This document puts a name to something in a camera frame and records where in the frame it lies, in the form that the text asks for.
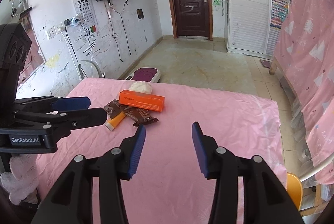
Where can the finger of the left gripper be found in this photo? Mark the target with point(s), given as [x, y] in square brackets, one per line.
[66, 121]
[71, 104]

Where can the orange cardboard box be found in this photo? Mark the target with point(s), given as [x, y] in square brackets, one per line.
[142, 100]

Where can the orange plastic bin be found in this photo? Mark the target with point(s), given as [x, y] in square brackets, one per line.
[294, 189]

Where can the purple white foot massager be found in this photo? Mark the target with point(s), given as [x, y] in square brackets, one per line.
[145, 74]

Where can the white paper ball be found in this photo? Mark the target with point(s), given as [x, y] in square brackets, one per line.
[141, 87]

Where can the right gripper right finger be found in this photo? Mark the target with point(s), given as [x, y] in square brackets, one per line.
[265, 198]

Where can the pink bed curtain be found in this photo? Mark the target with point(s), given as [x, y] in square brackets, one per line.
[304, 53]

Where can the eye chart poster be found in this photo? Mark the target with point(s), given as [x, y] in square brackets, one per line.
[85, 17]

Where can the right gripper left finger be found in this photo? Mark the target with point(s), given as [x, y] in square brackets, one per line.
[71, 197]

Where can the orange tube bottle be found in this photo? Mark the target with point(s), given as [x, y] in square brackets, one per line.
[112, 123]

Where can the brown snack wrapper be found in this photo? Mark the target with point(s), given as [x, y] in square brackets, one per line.
[138, 115]

